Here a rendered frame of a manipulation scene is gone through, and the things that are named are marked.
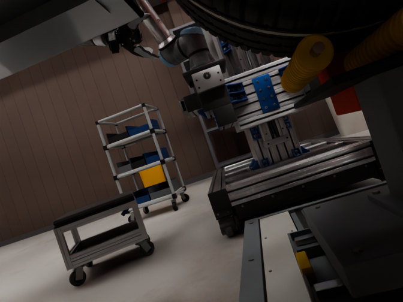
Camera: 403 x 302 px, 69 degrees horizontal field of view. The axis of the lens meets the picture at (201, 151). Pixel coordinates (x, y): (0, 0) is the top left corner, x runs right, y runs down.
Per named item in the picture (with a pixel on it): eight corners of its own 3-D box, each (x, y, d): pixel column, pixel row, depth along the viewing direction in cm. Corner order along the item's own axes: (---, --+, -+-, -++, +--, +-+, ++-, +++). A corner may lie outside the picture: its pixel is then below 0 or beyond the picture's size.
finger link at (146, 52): (164, 52, 110) (142, 37, 108) (158, 59, 105) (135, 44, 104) (160, 58, 112) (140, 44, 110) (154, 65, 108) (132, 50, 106)
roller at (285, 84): (305, 72, 43) (292, 36, 43) (283, 97, 72) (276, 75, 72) (345, 58, 42) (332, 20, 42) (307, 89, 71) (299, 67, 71)
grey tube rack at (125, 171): (127, 226, 264) (92, 122, 265) (144, 214, 306) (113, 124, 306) (181, 209, 255) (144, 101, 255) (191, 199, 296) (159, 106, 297)
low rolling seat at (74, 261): (71, 291, 137) (47, 222, 137) (82, 268, 172) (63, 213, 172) (157, 254, 148) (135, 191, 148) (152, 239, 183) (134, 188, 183)
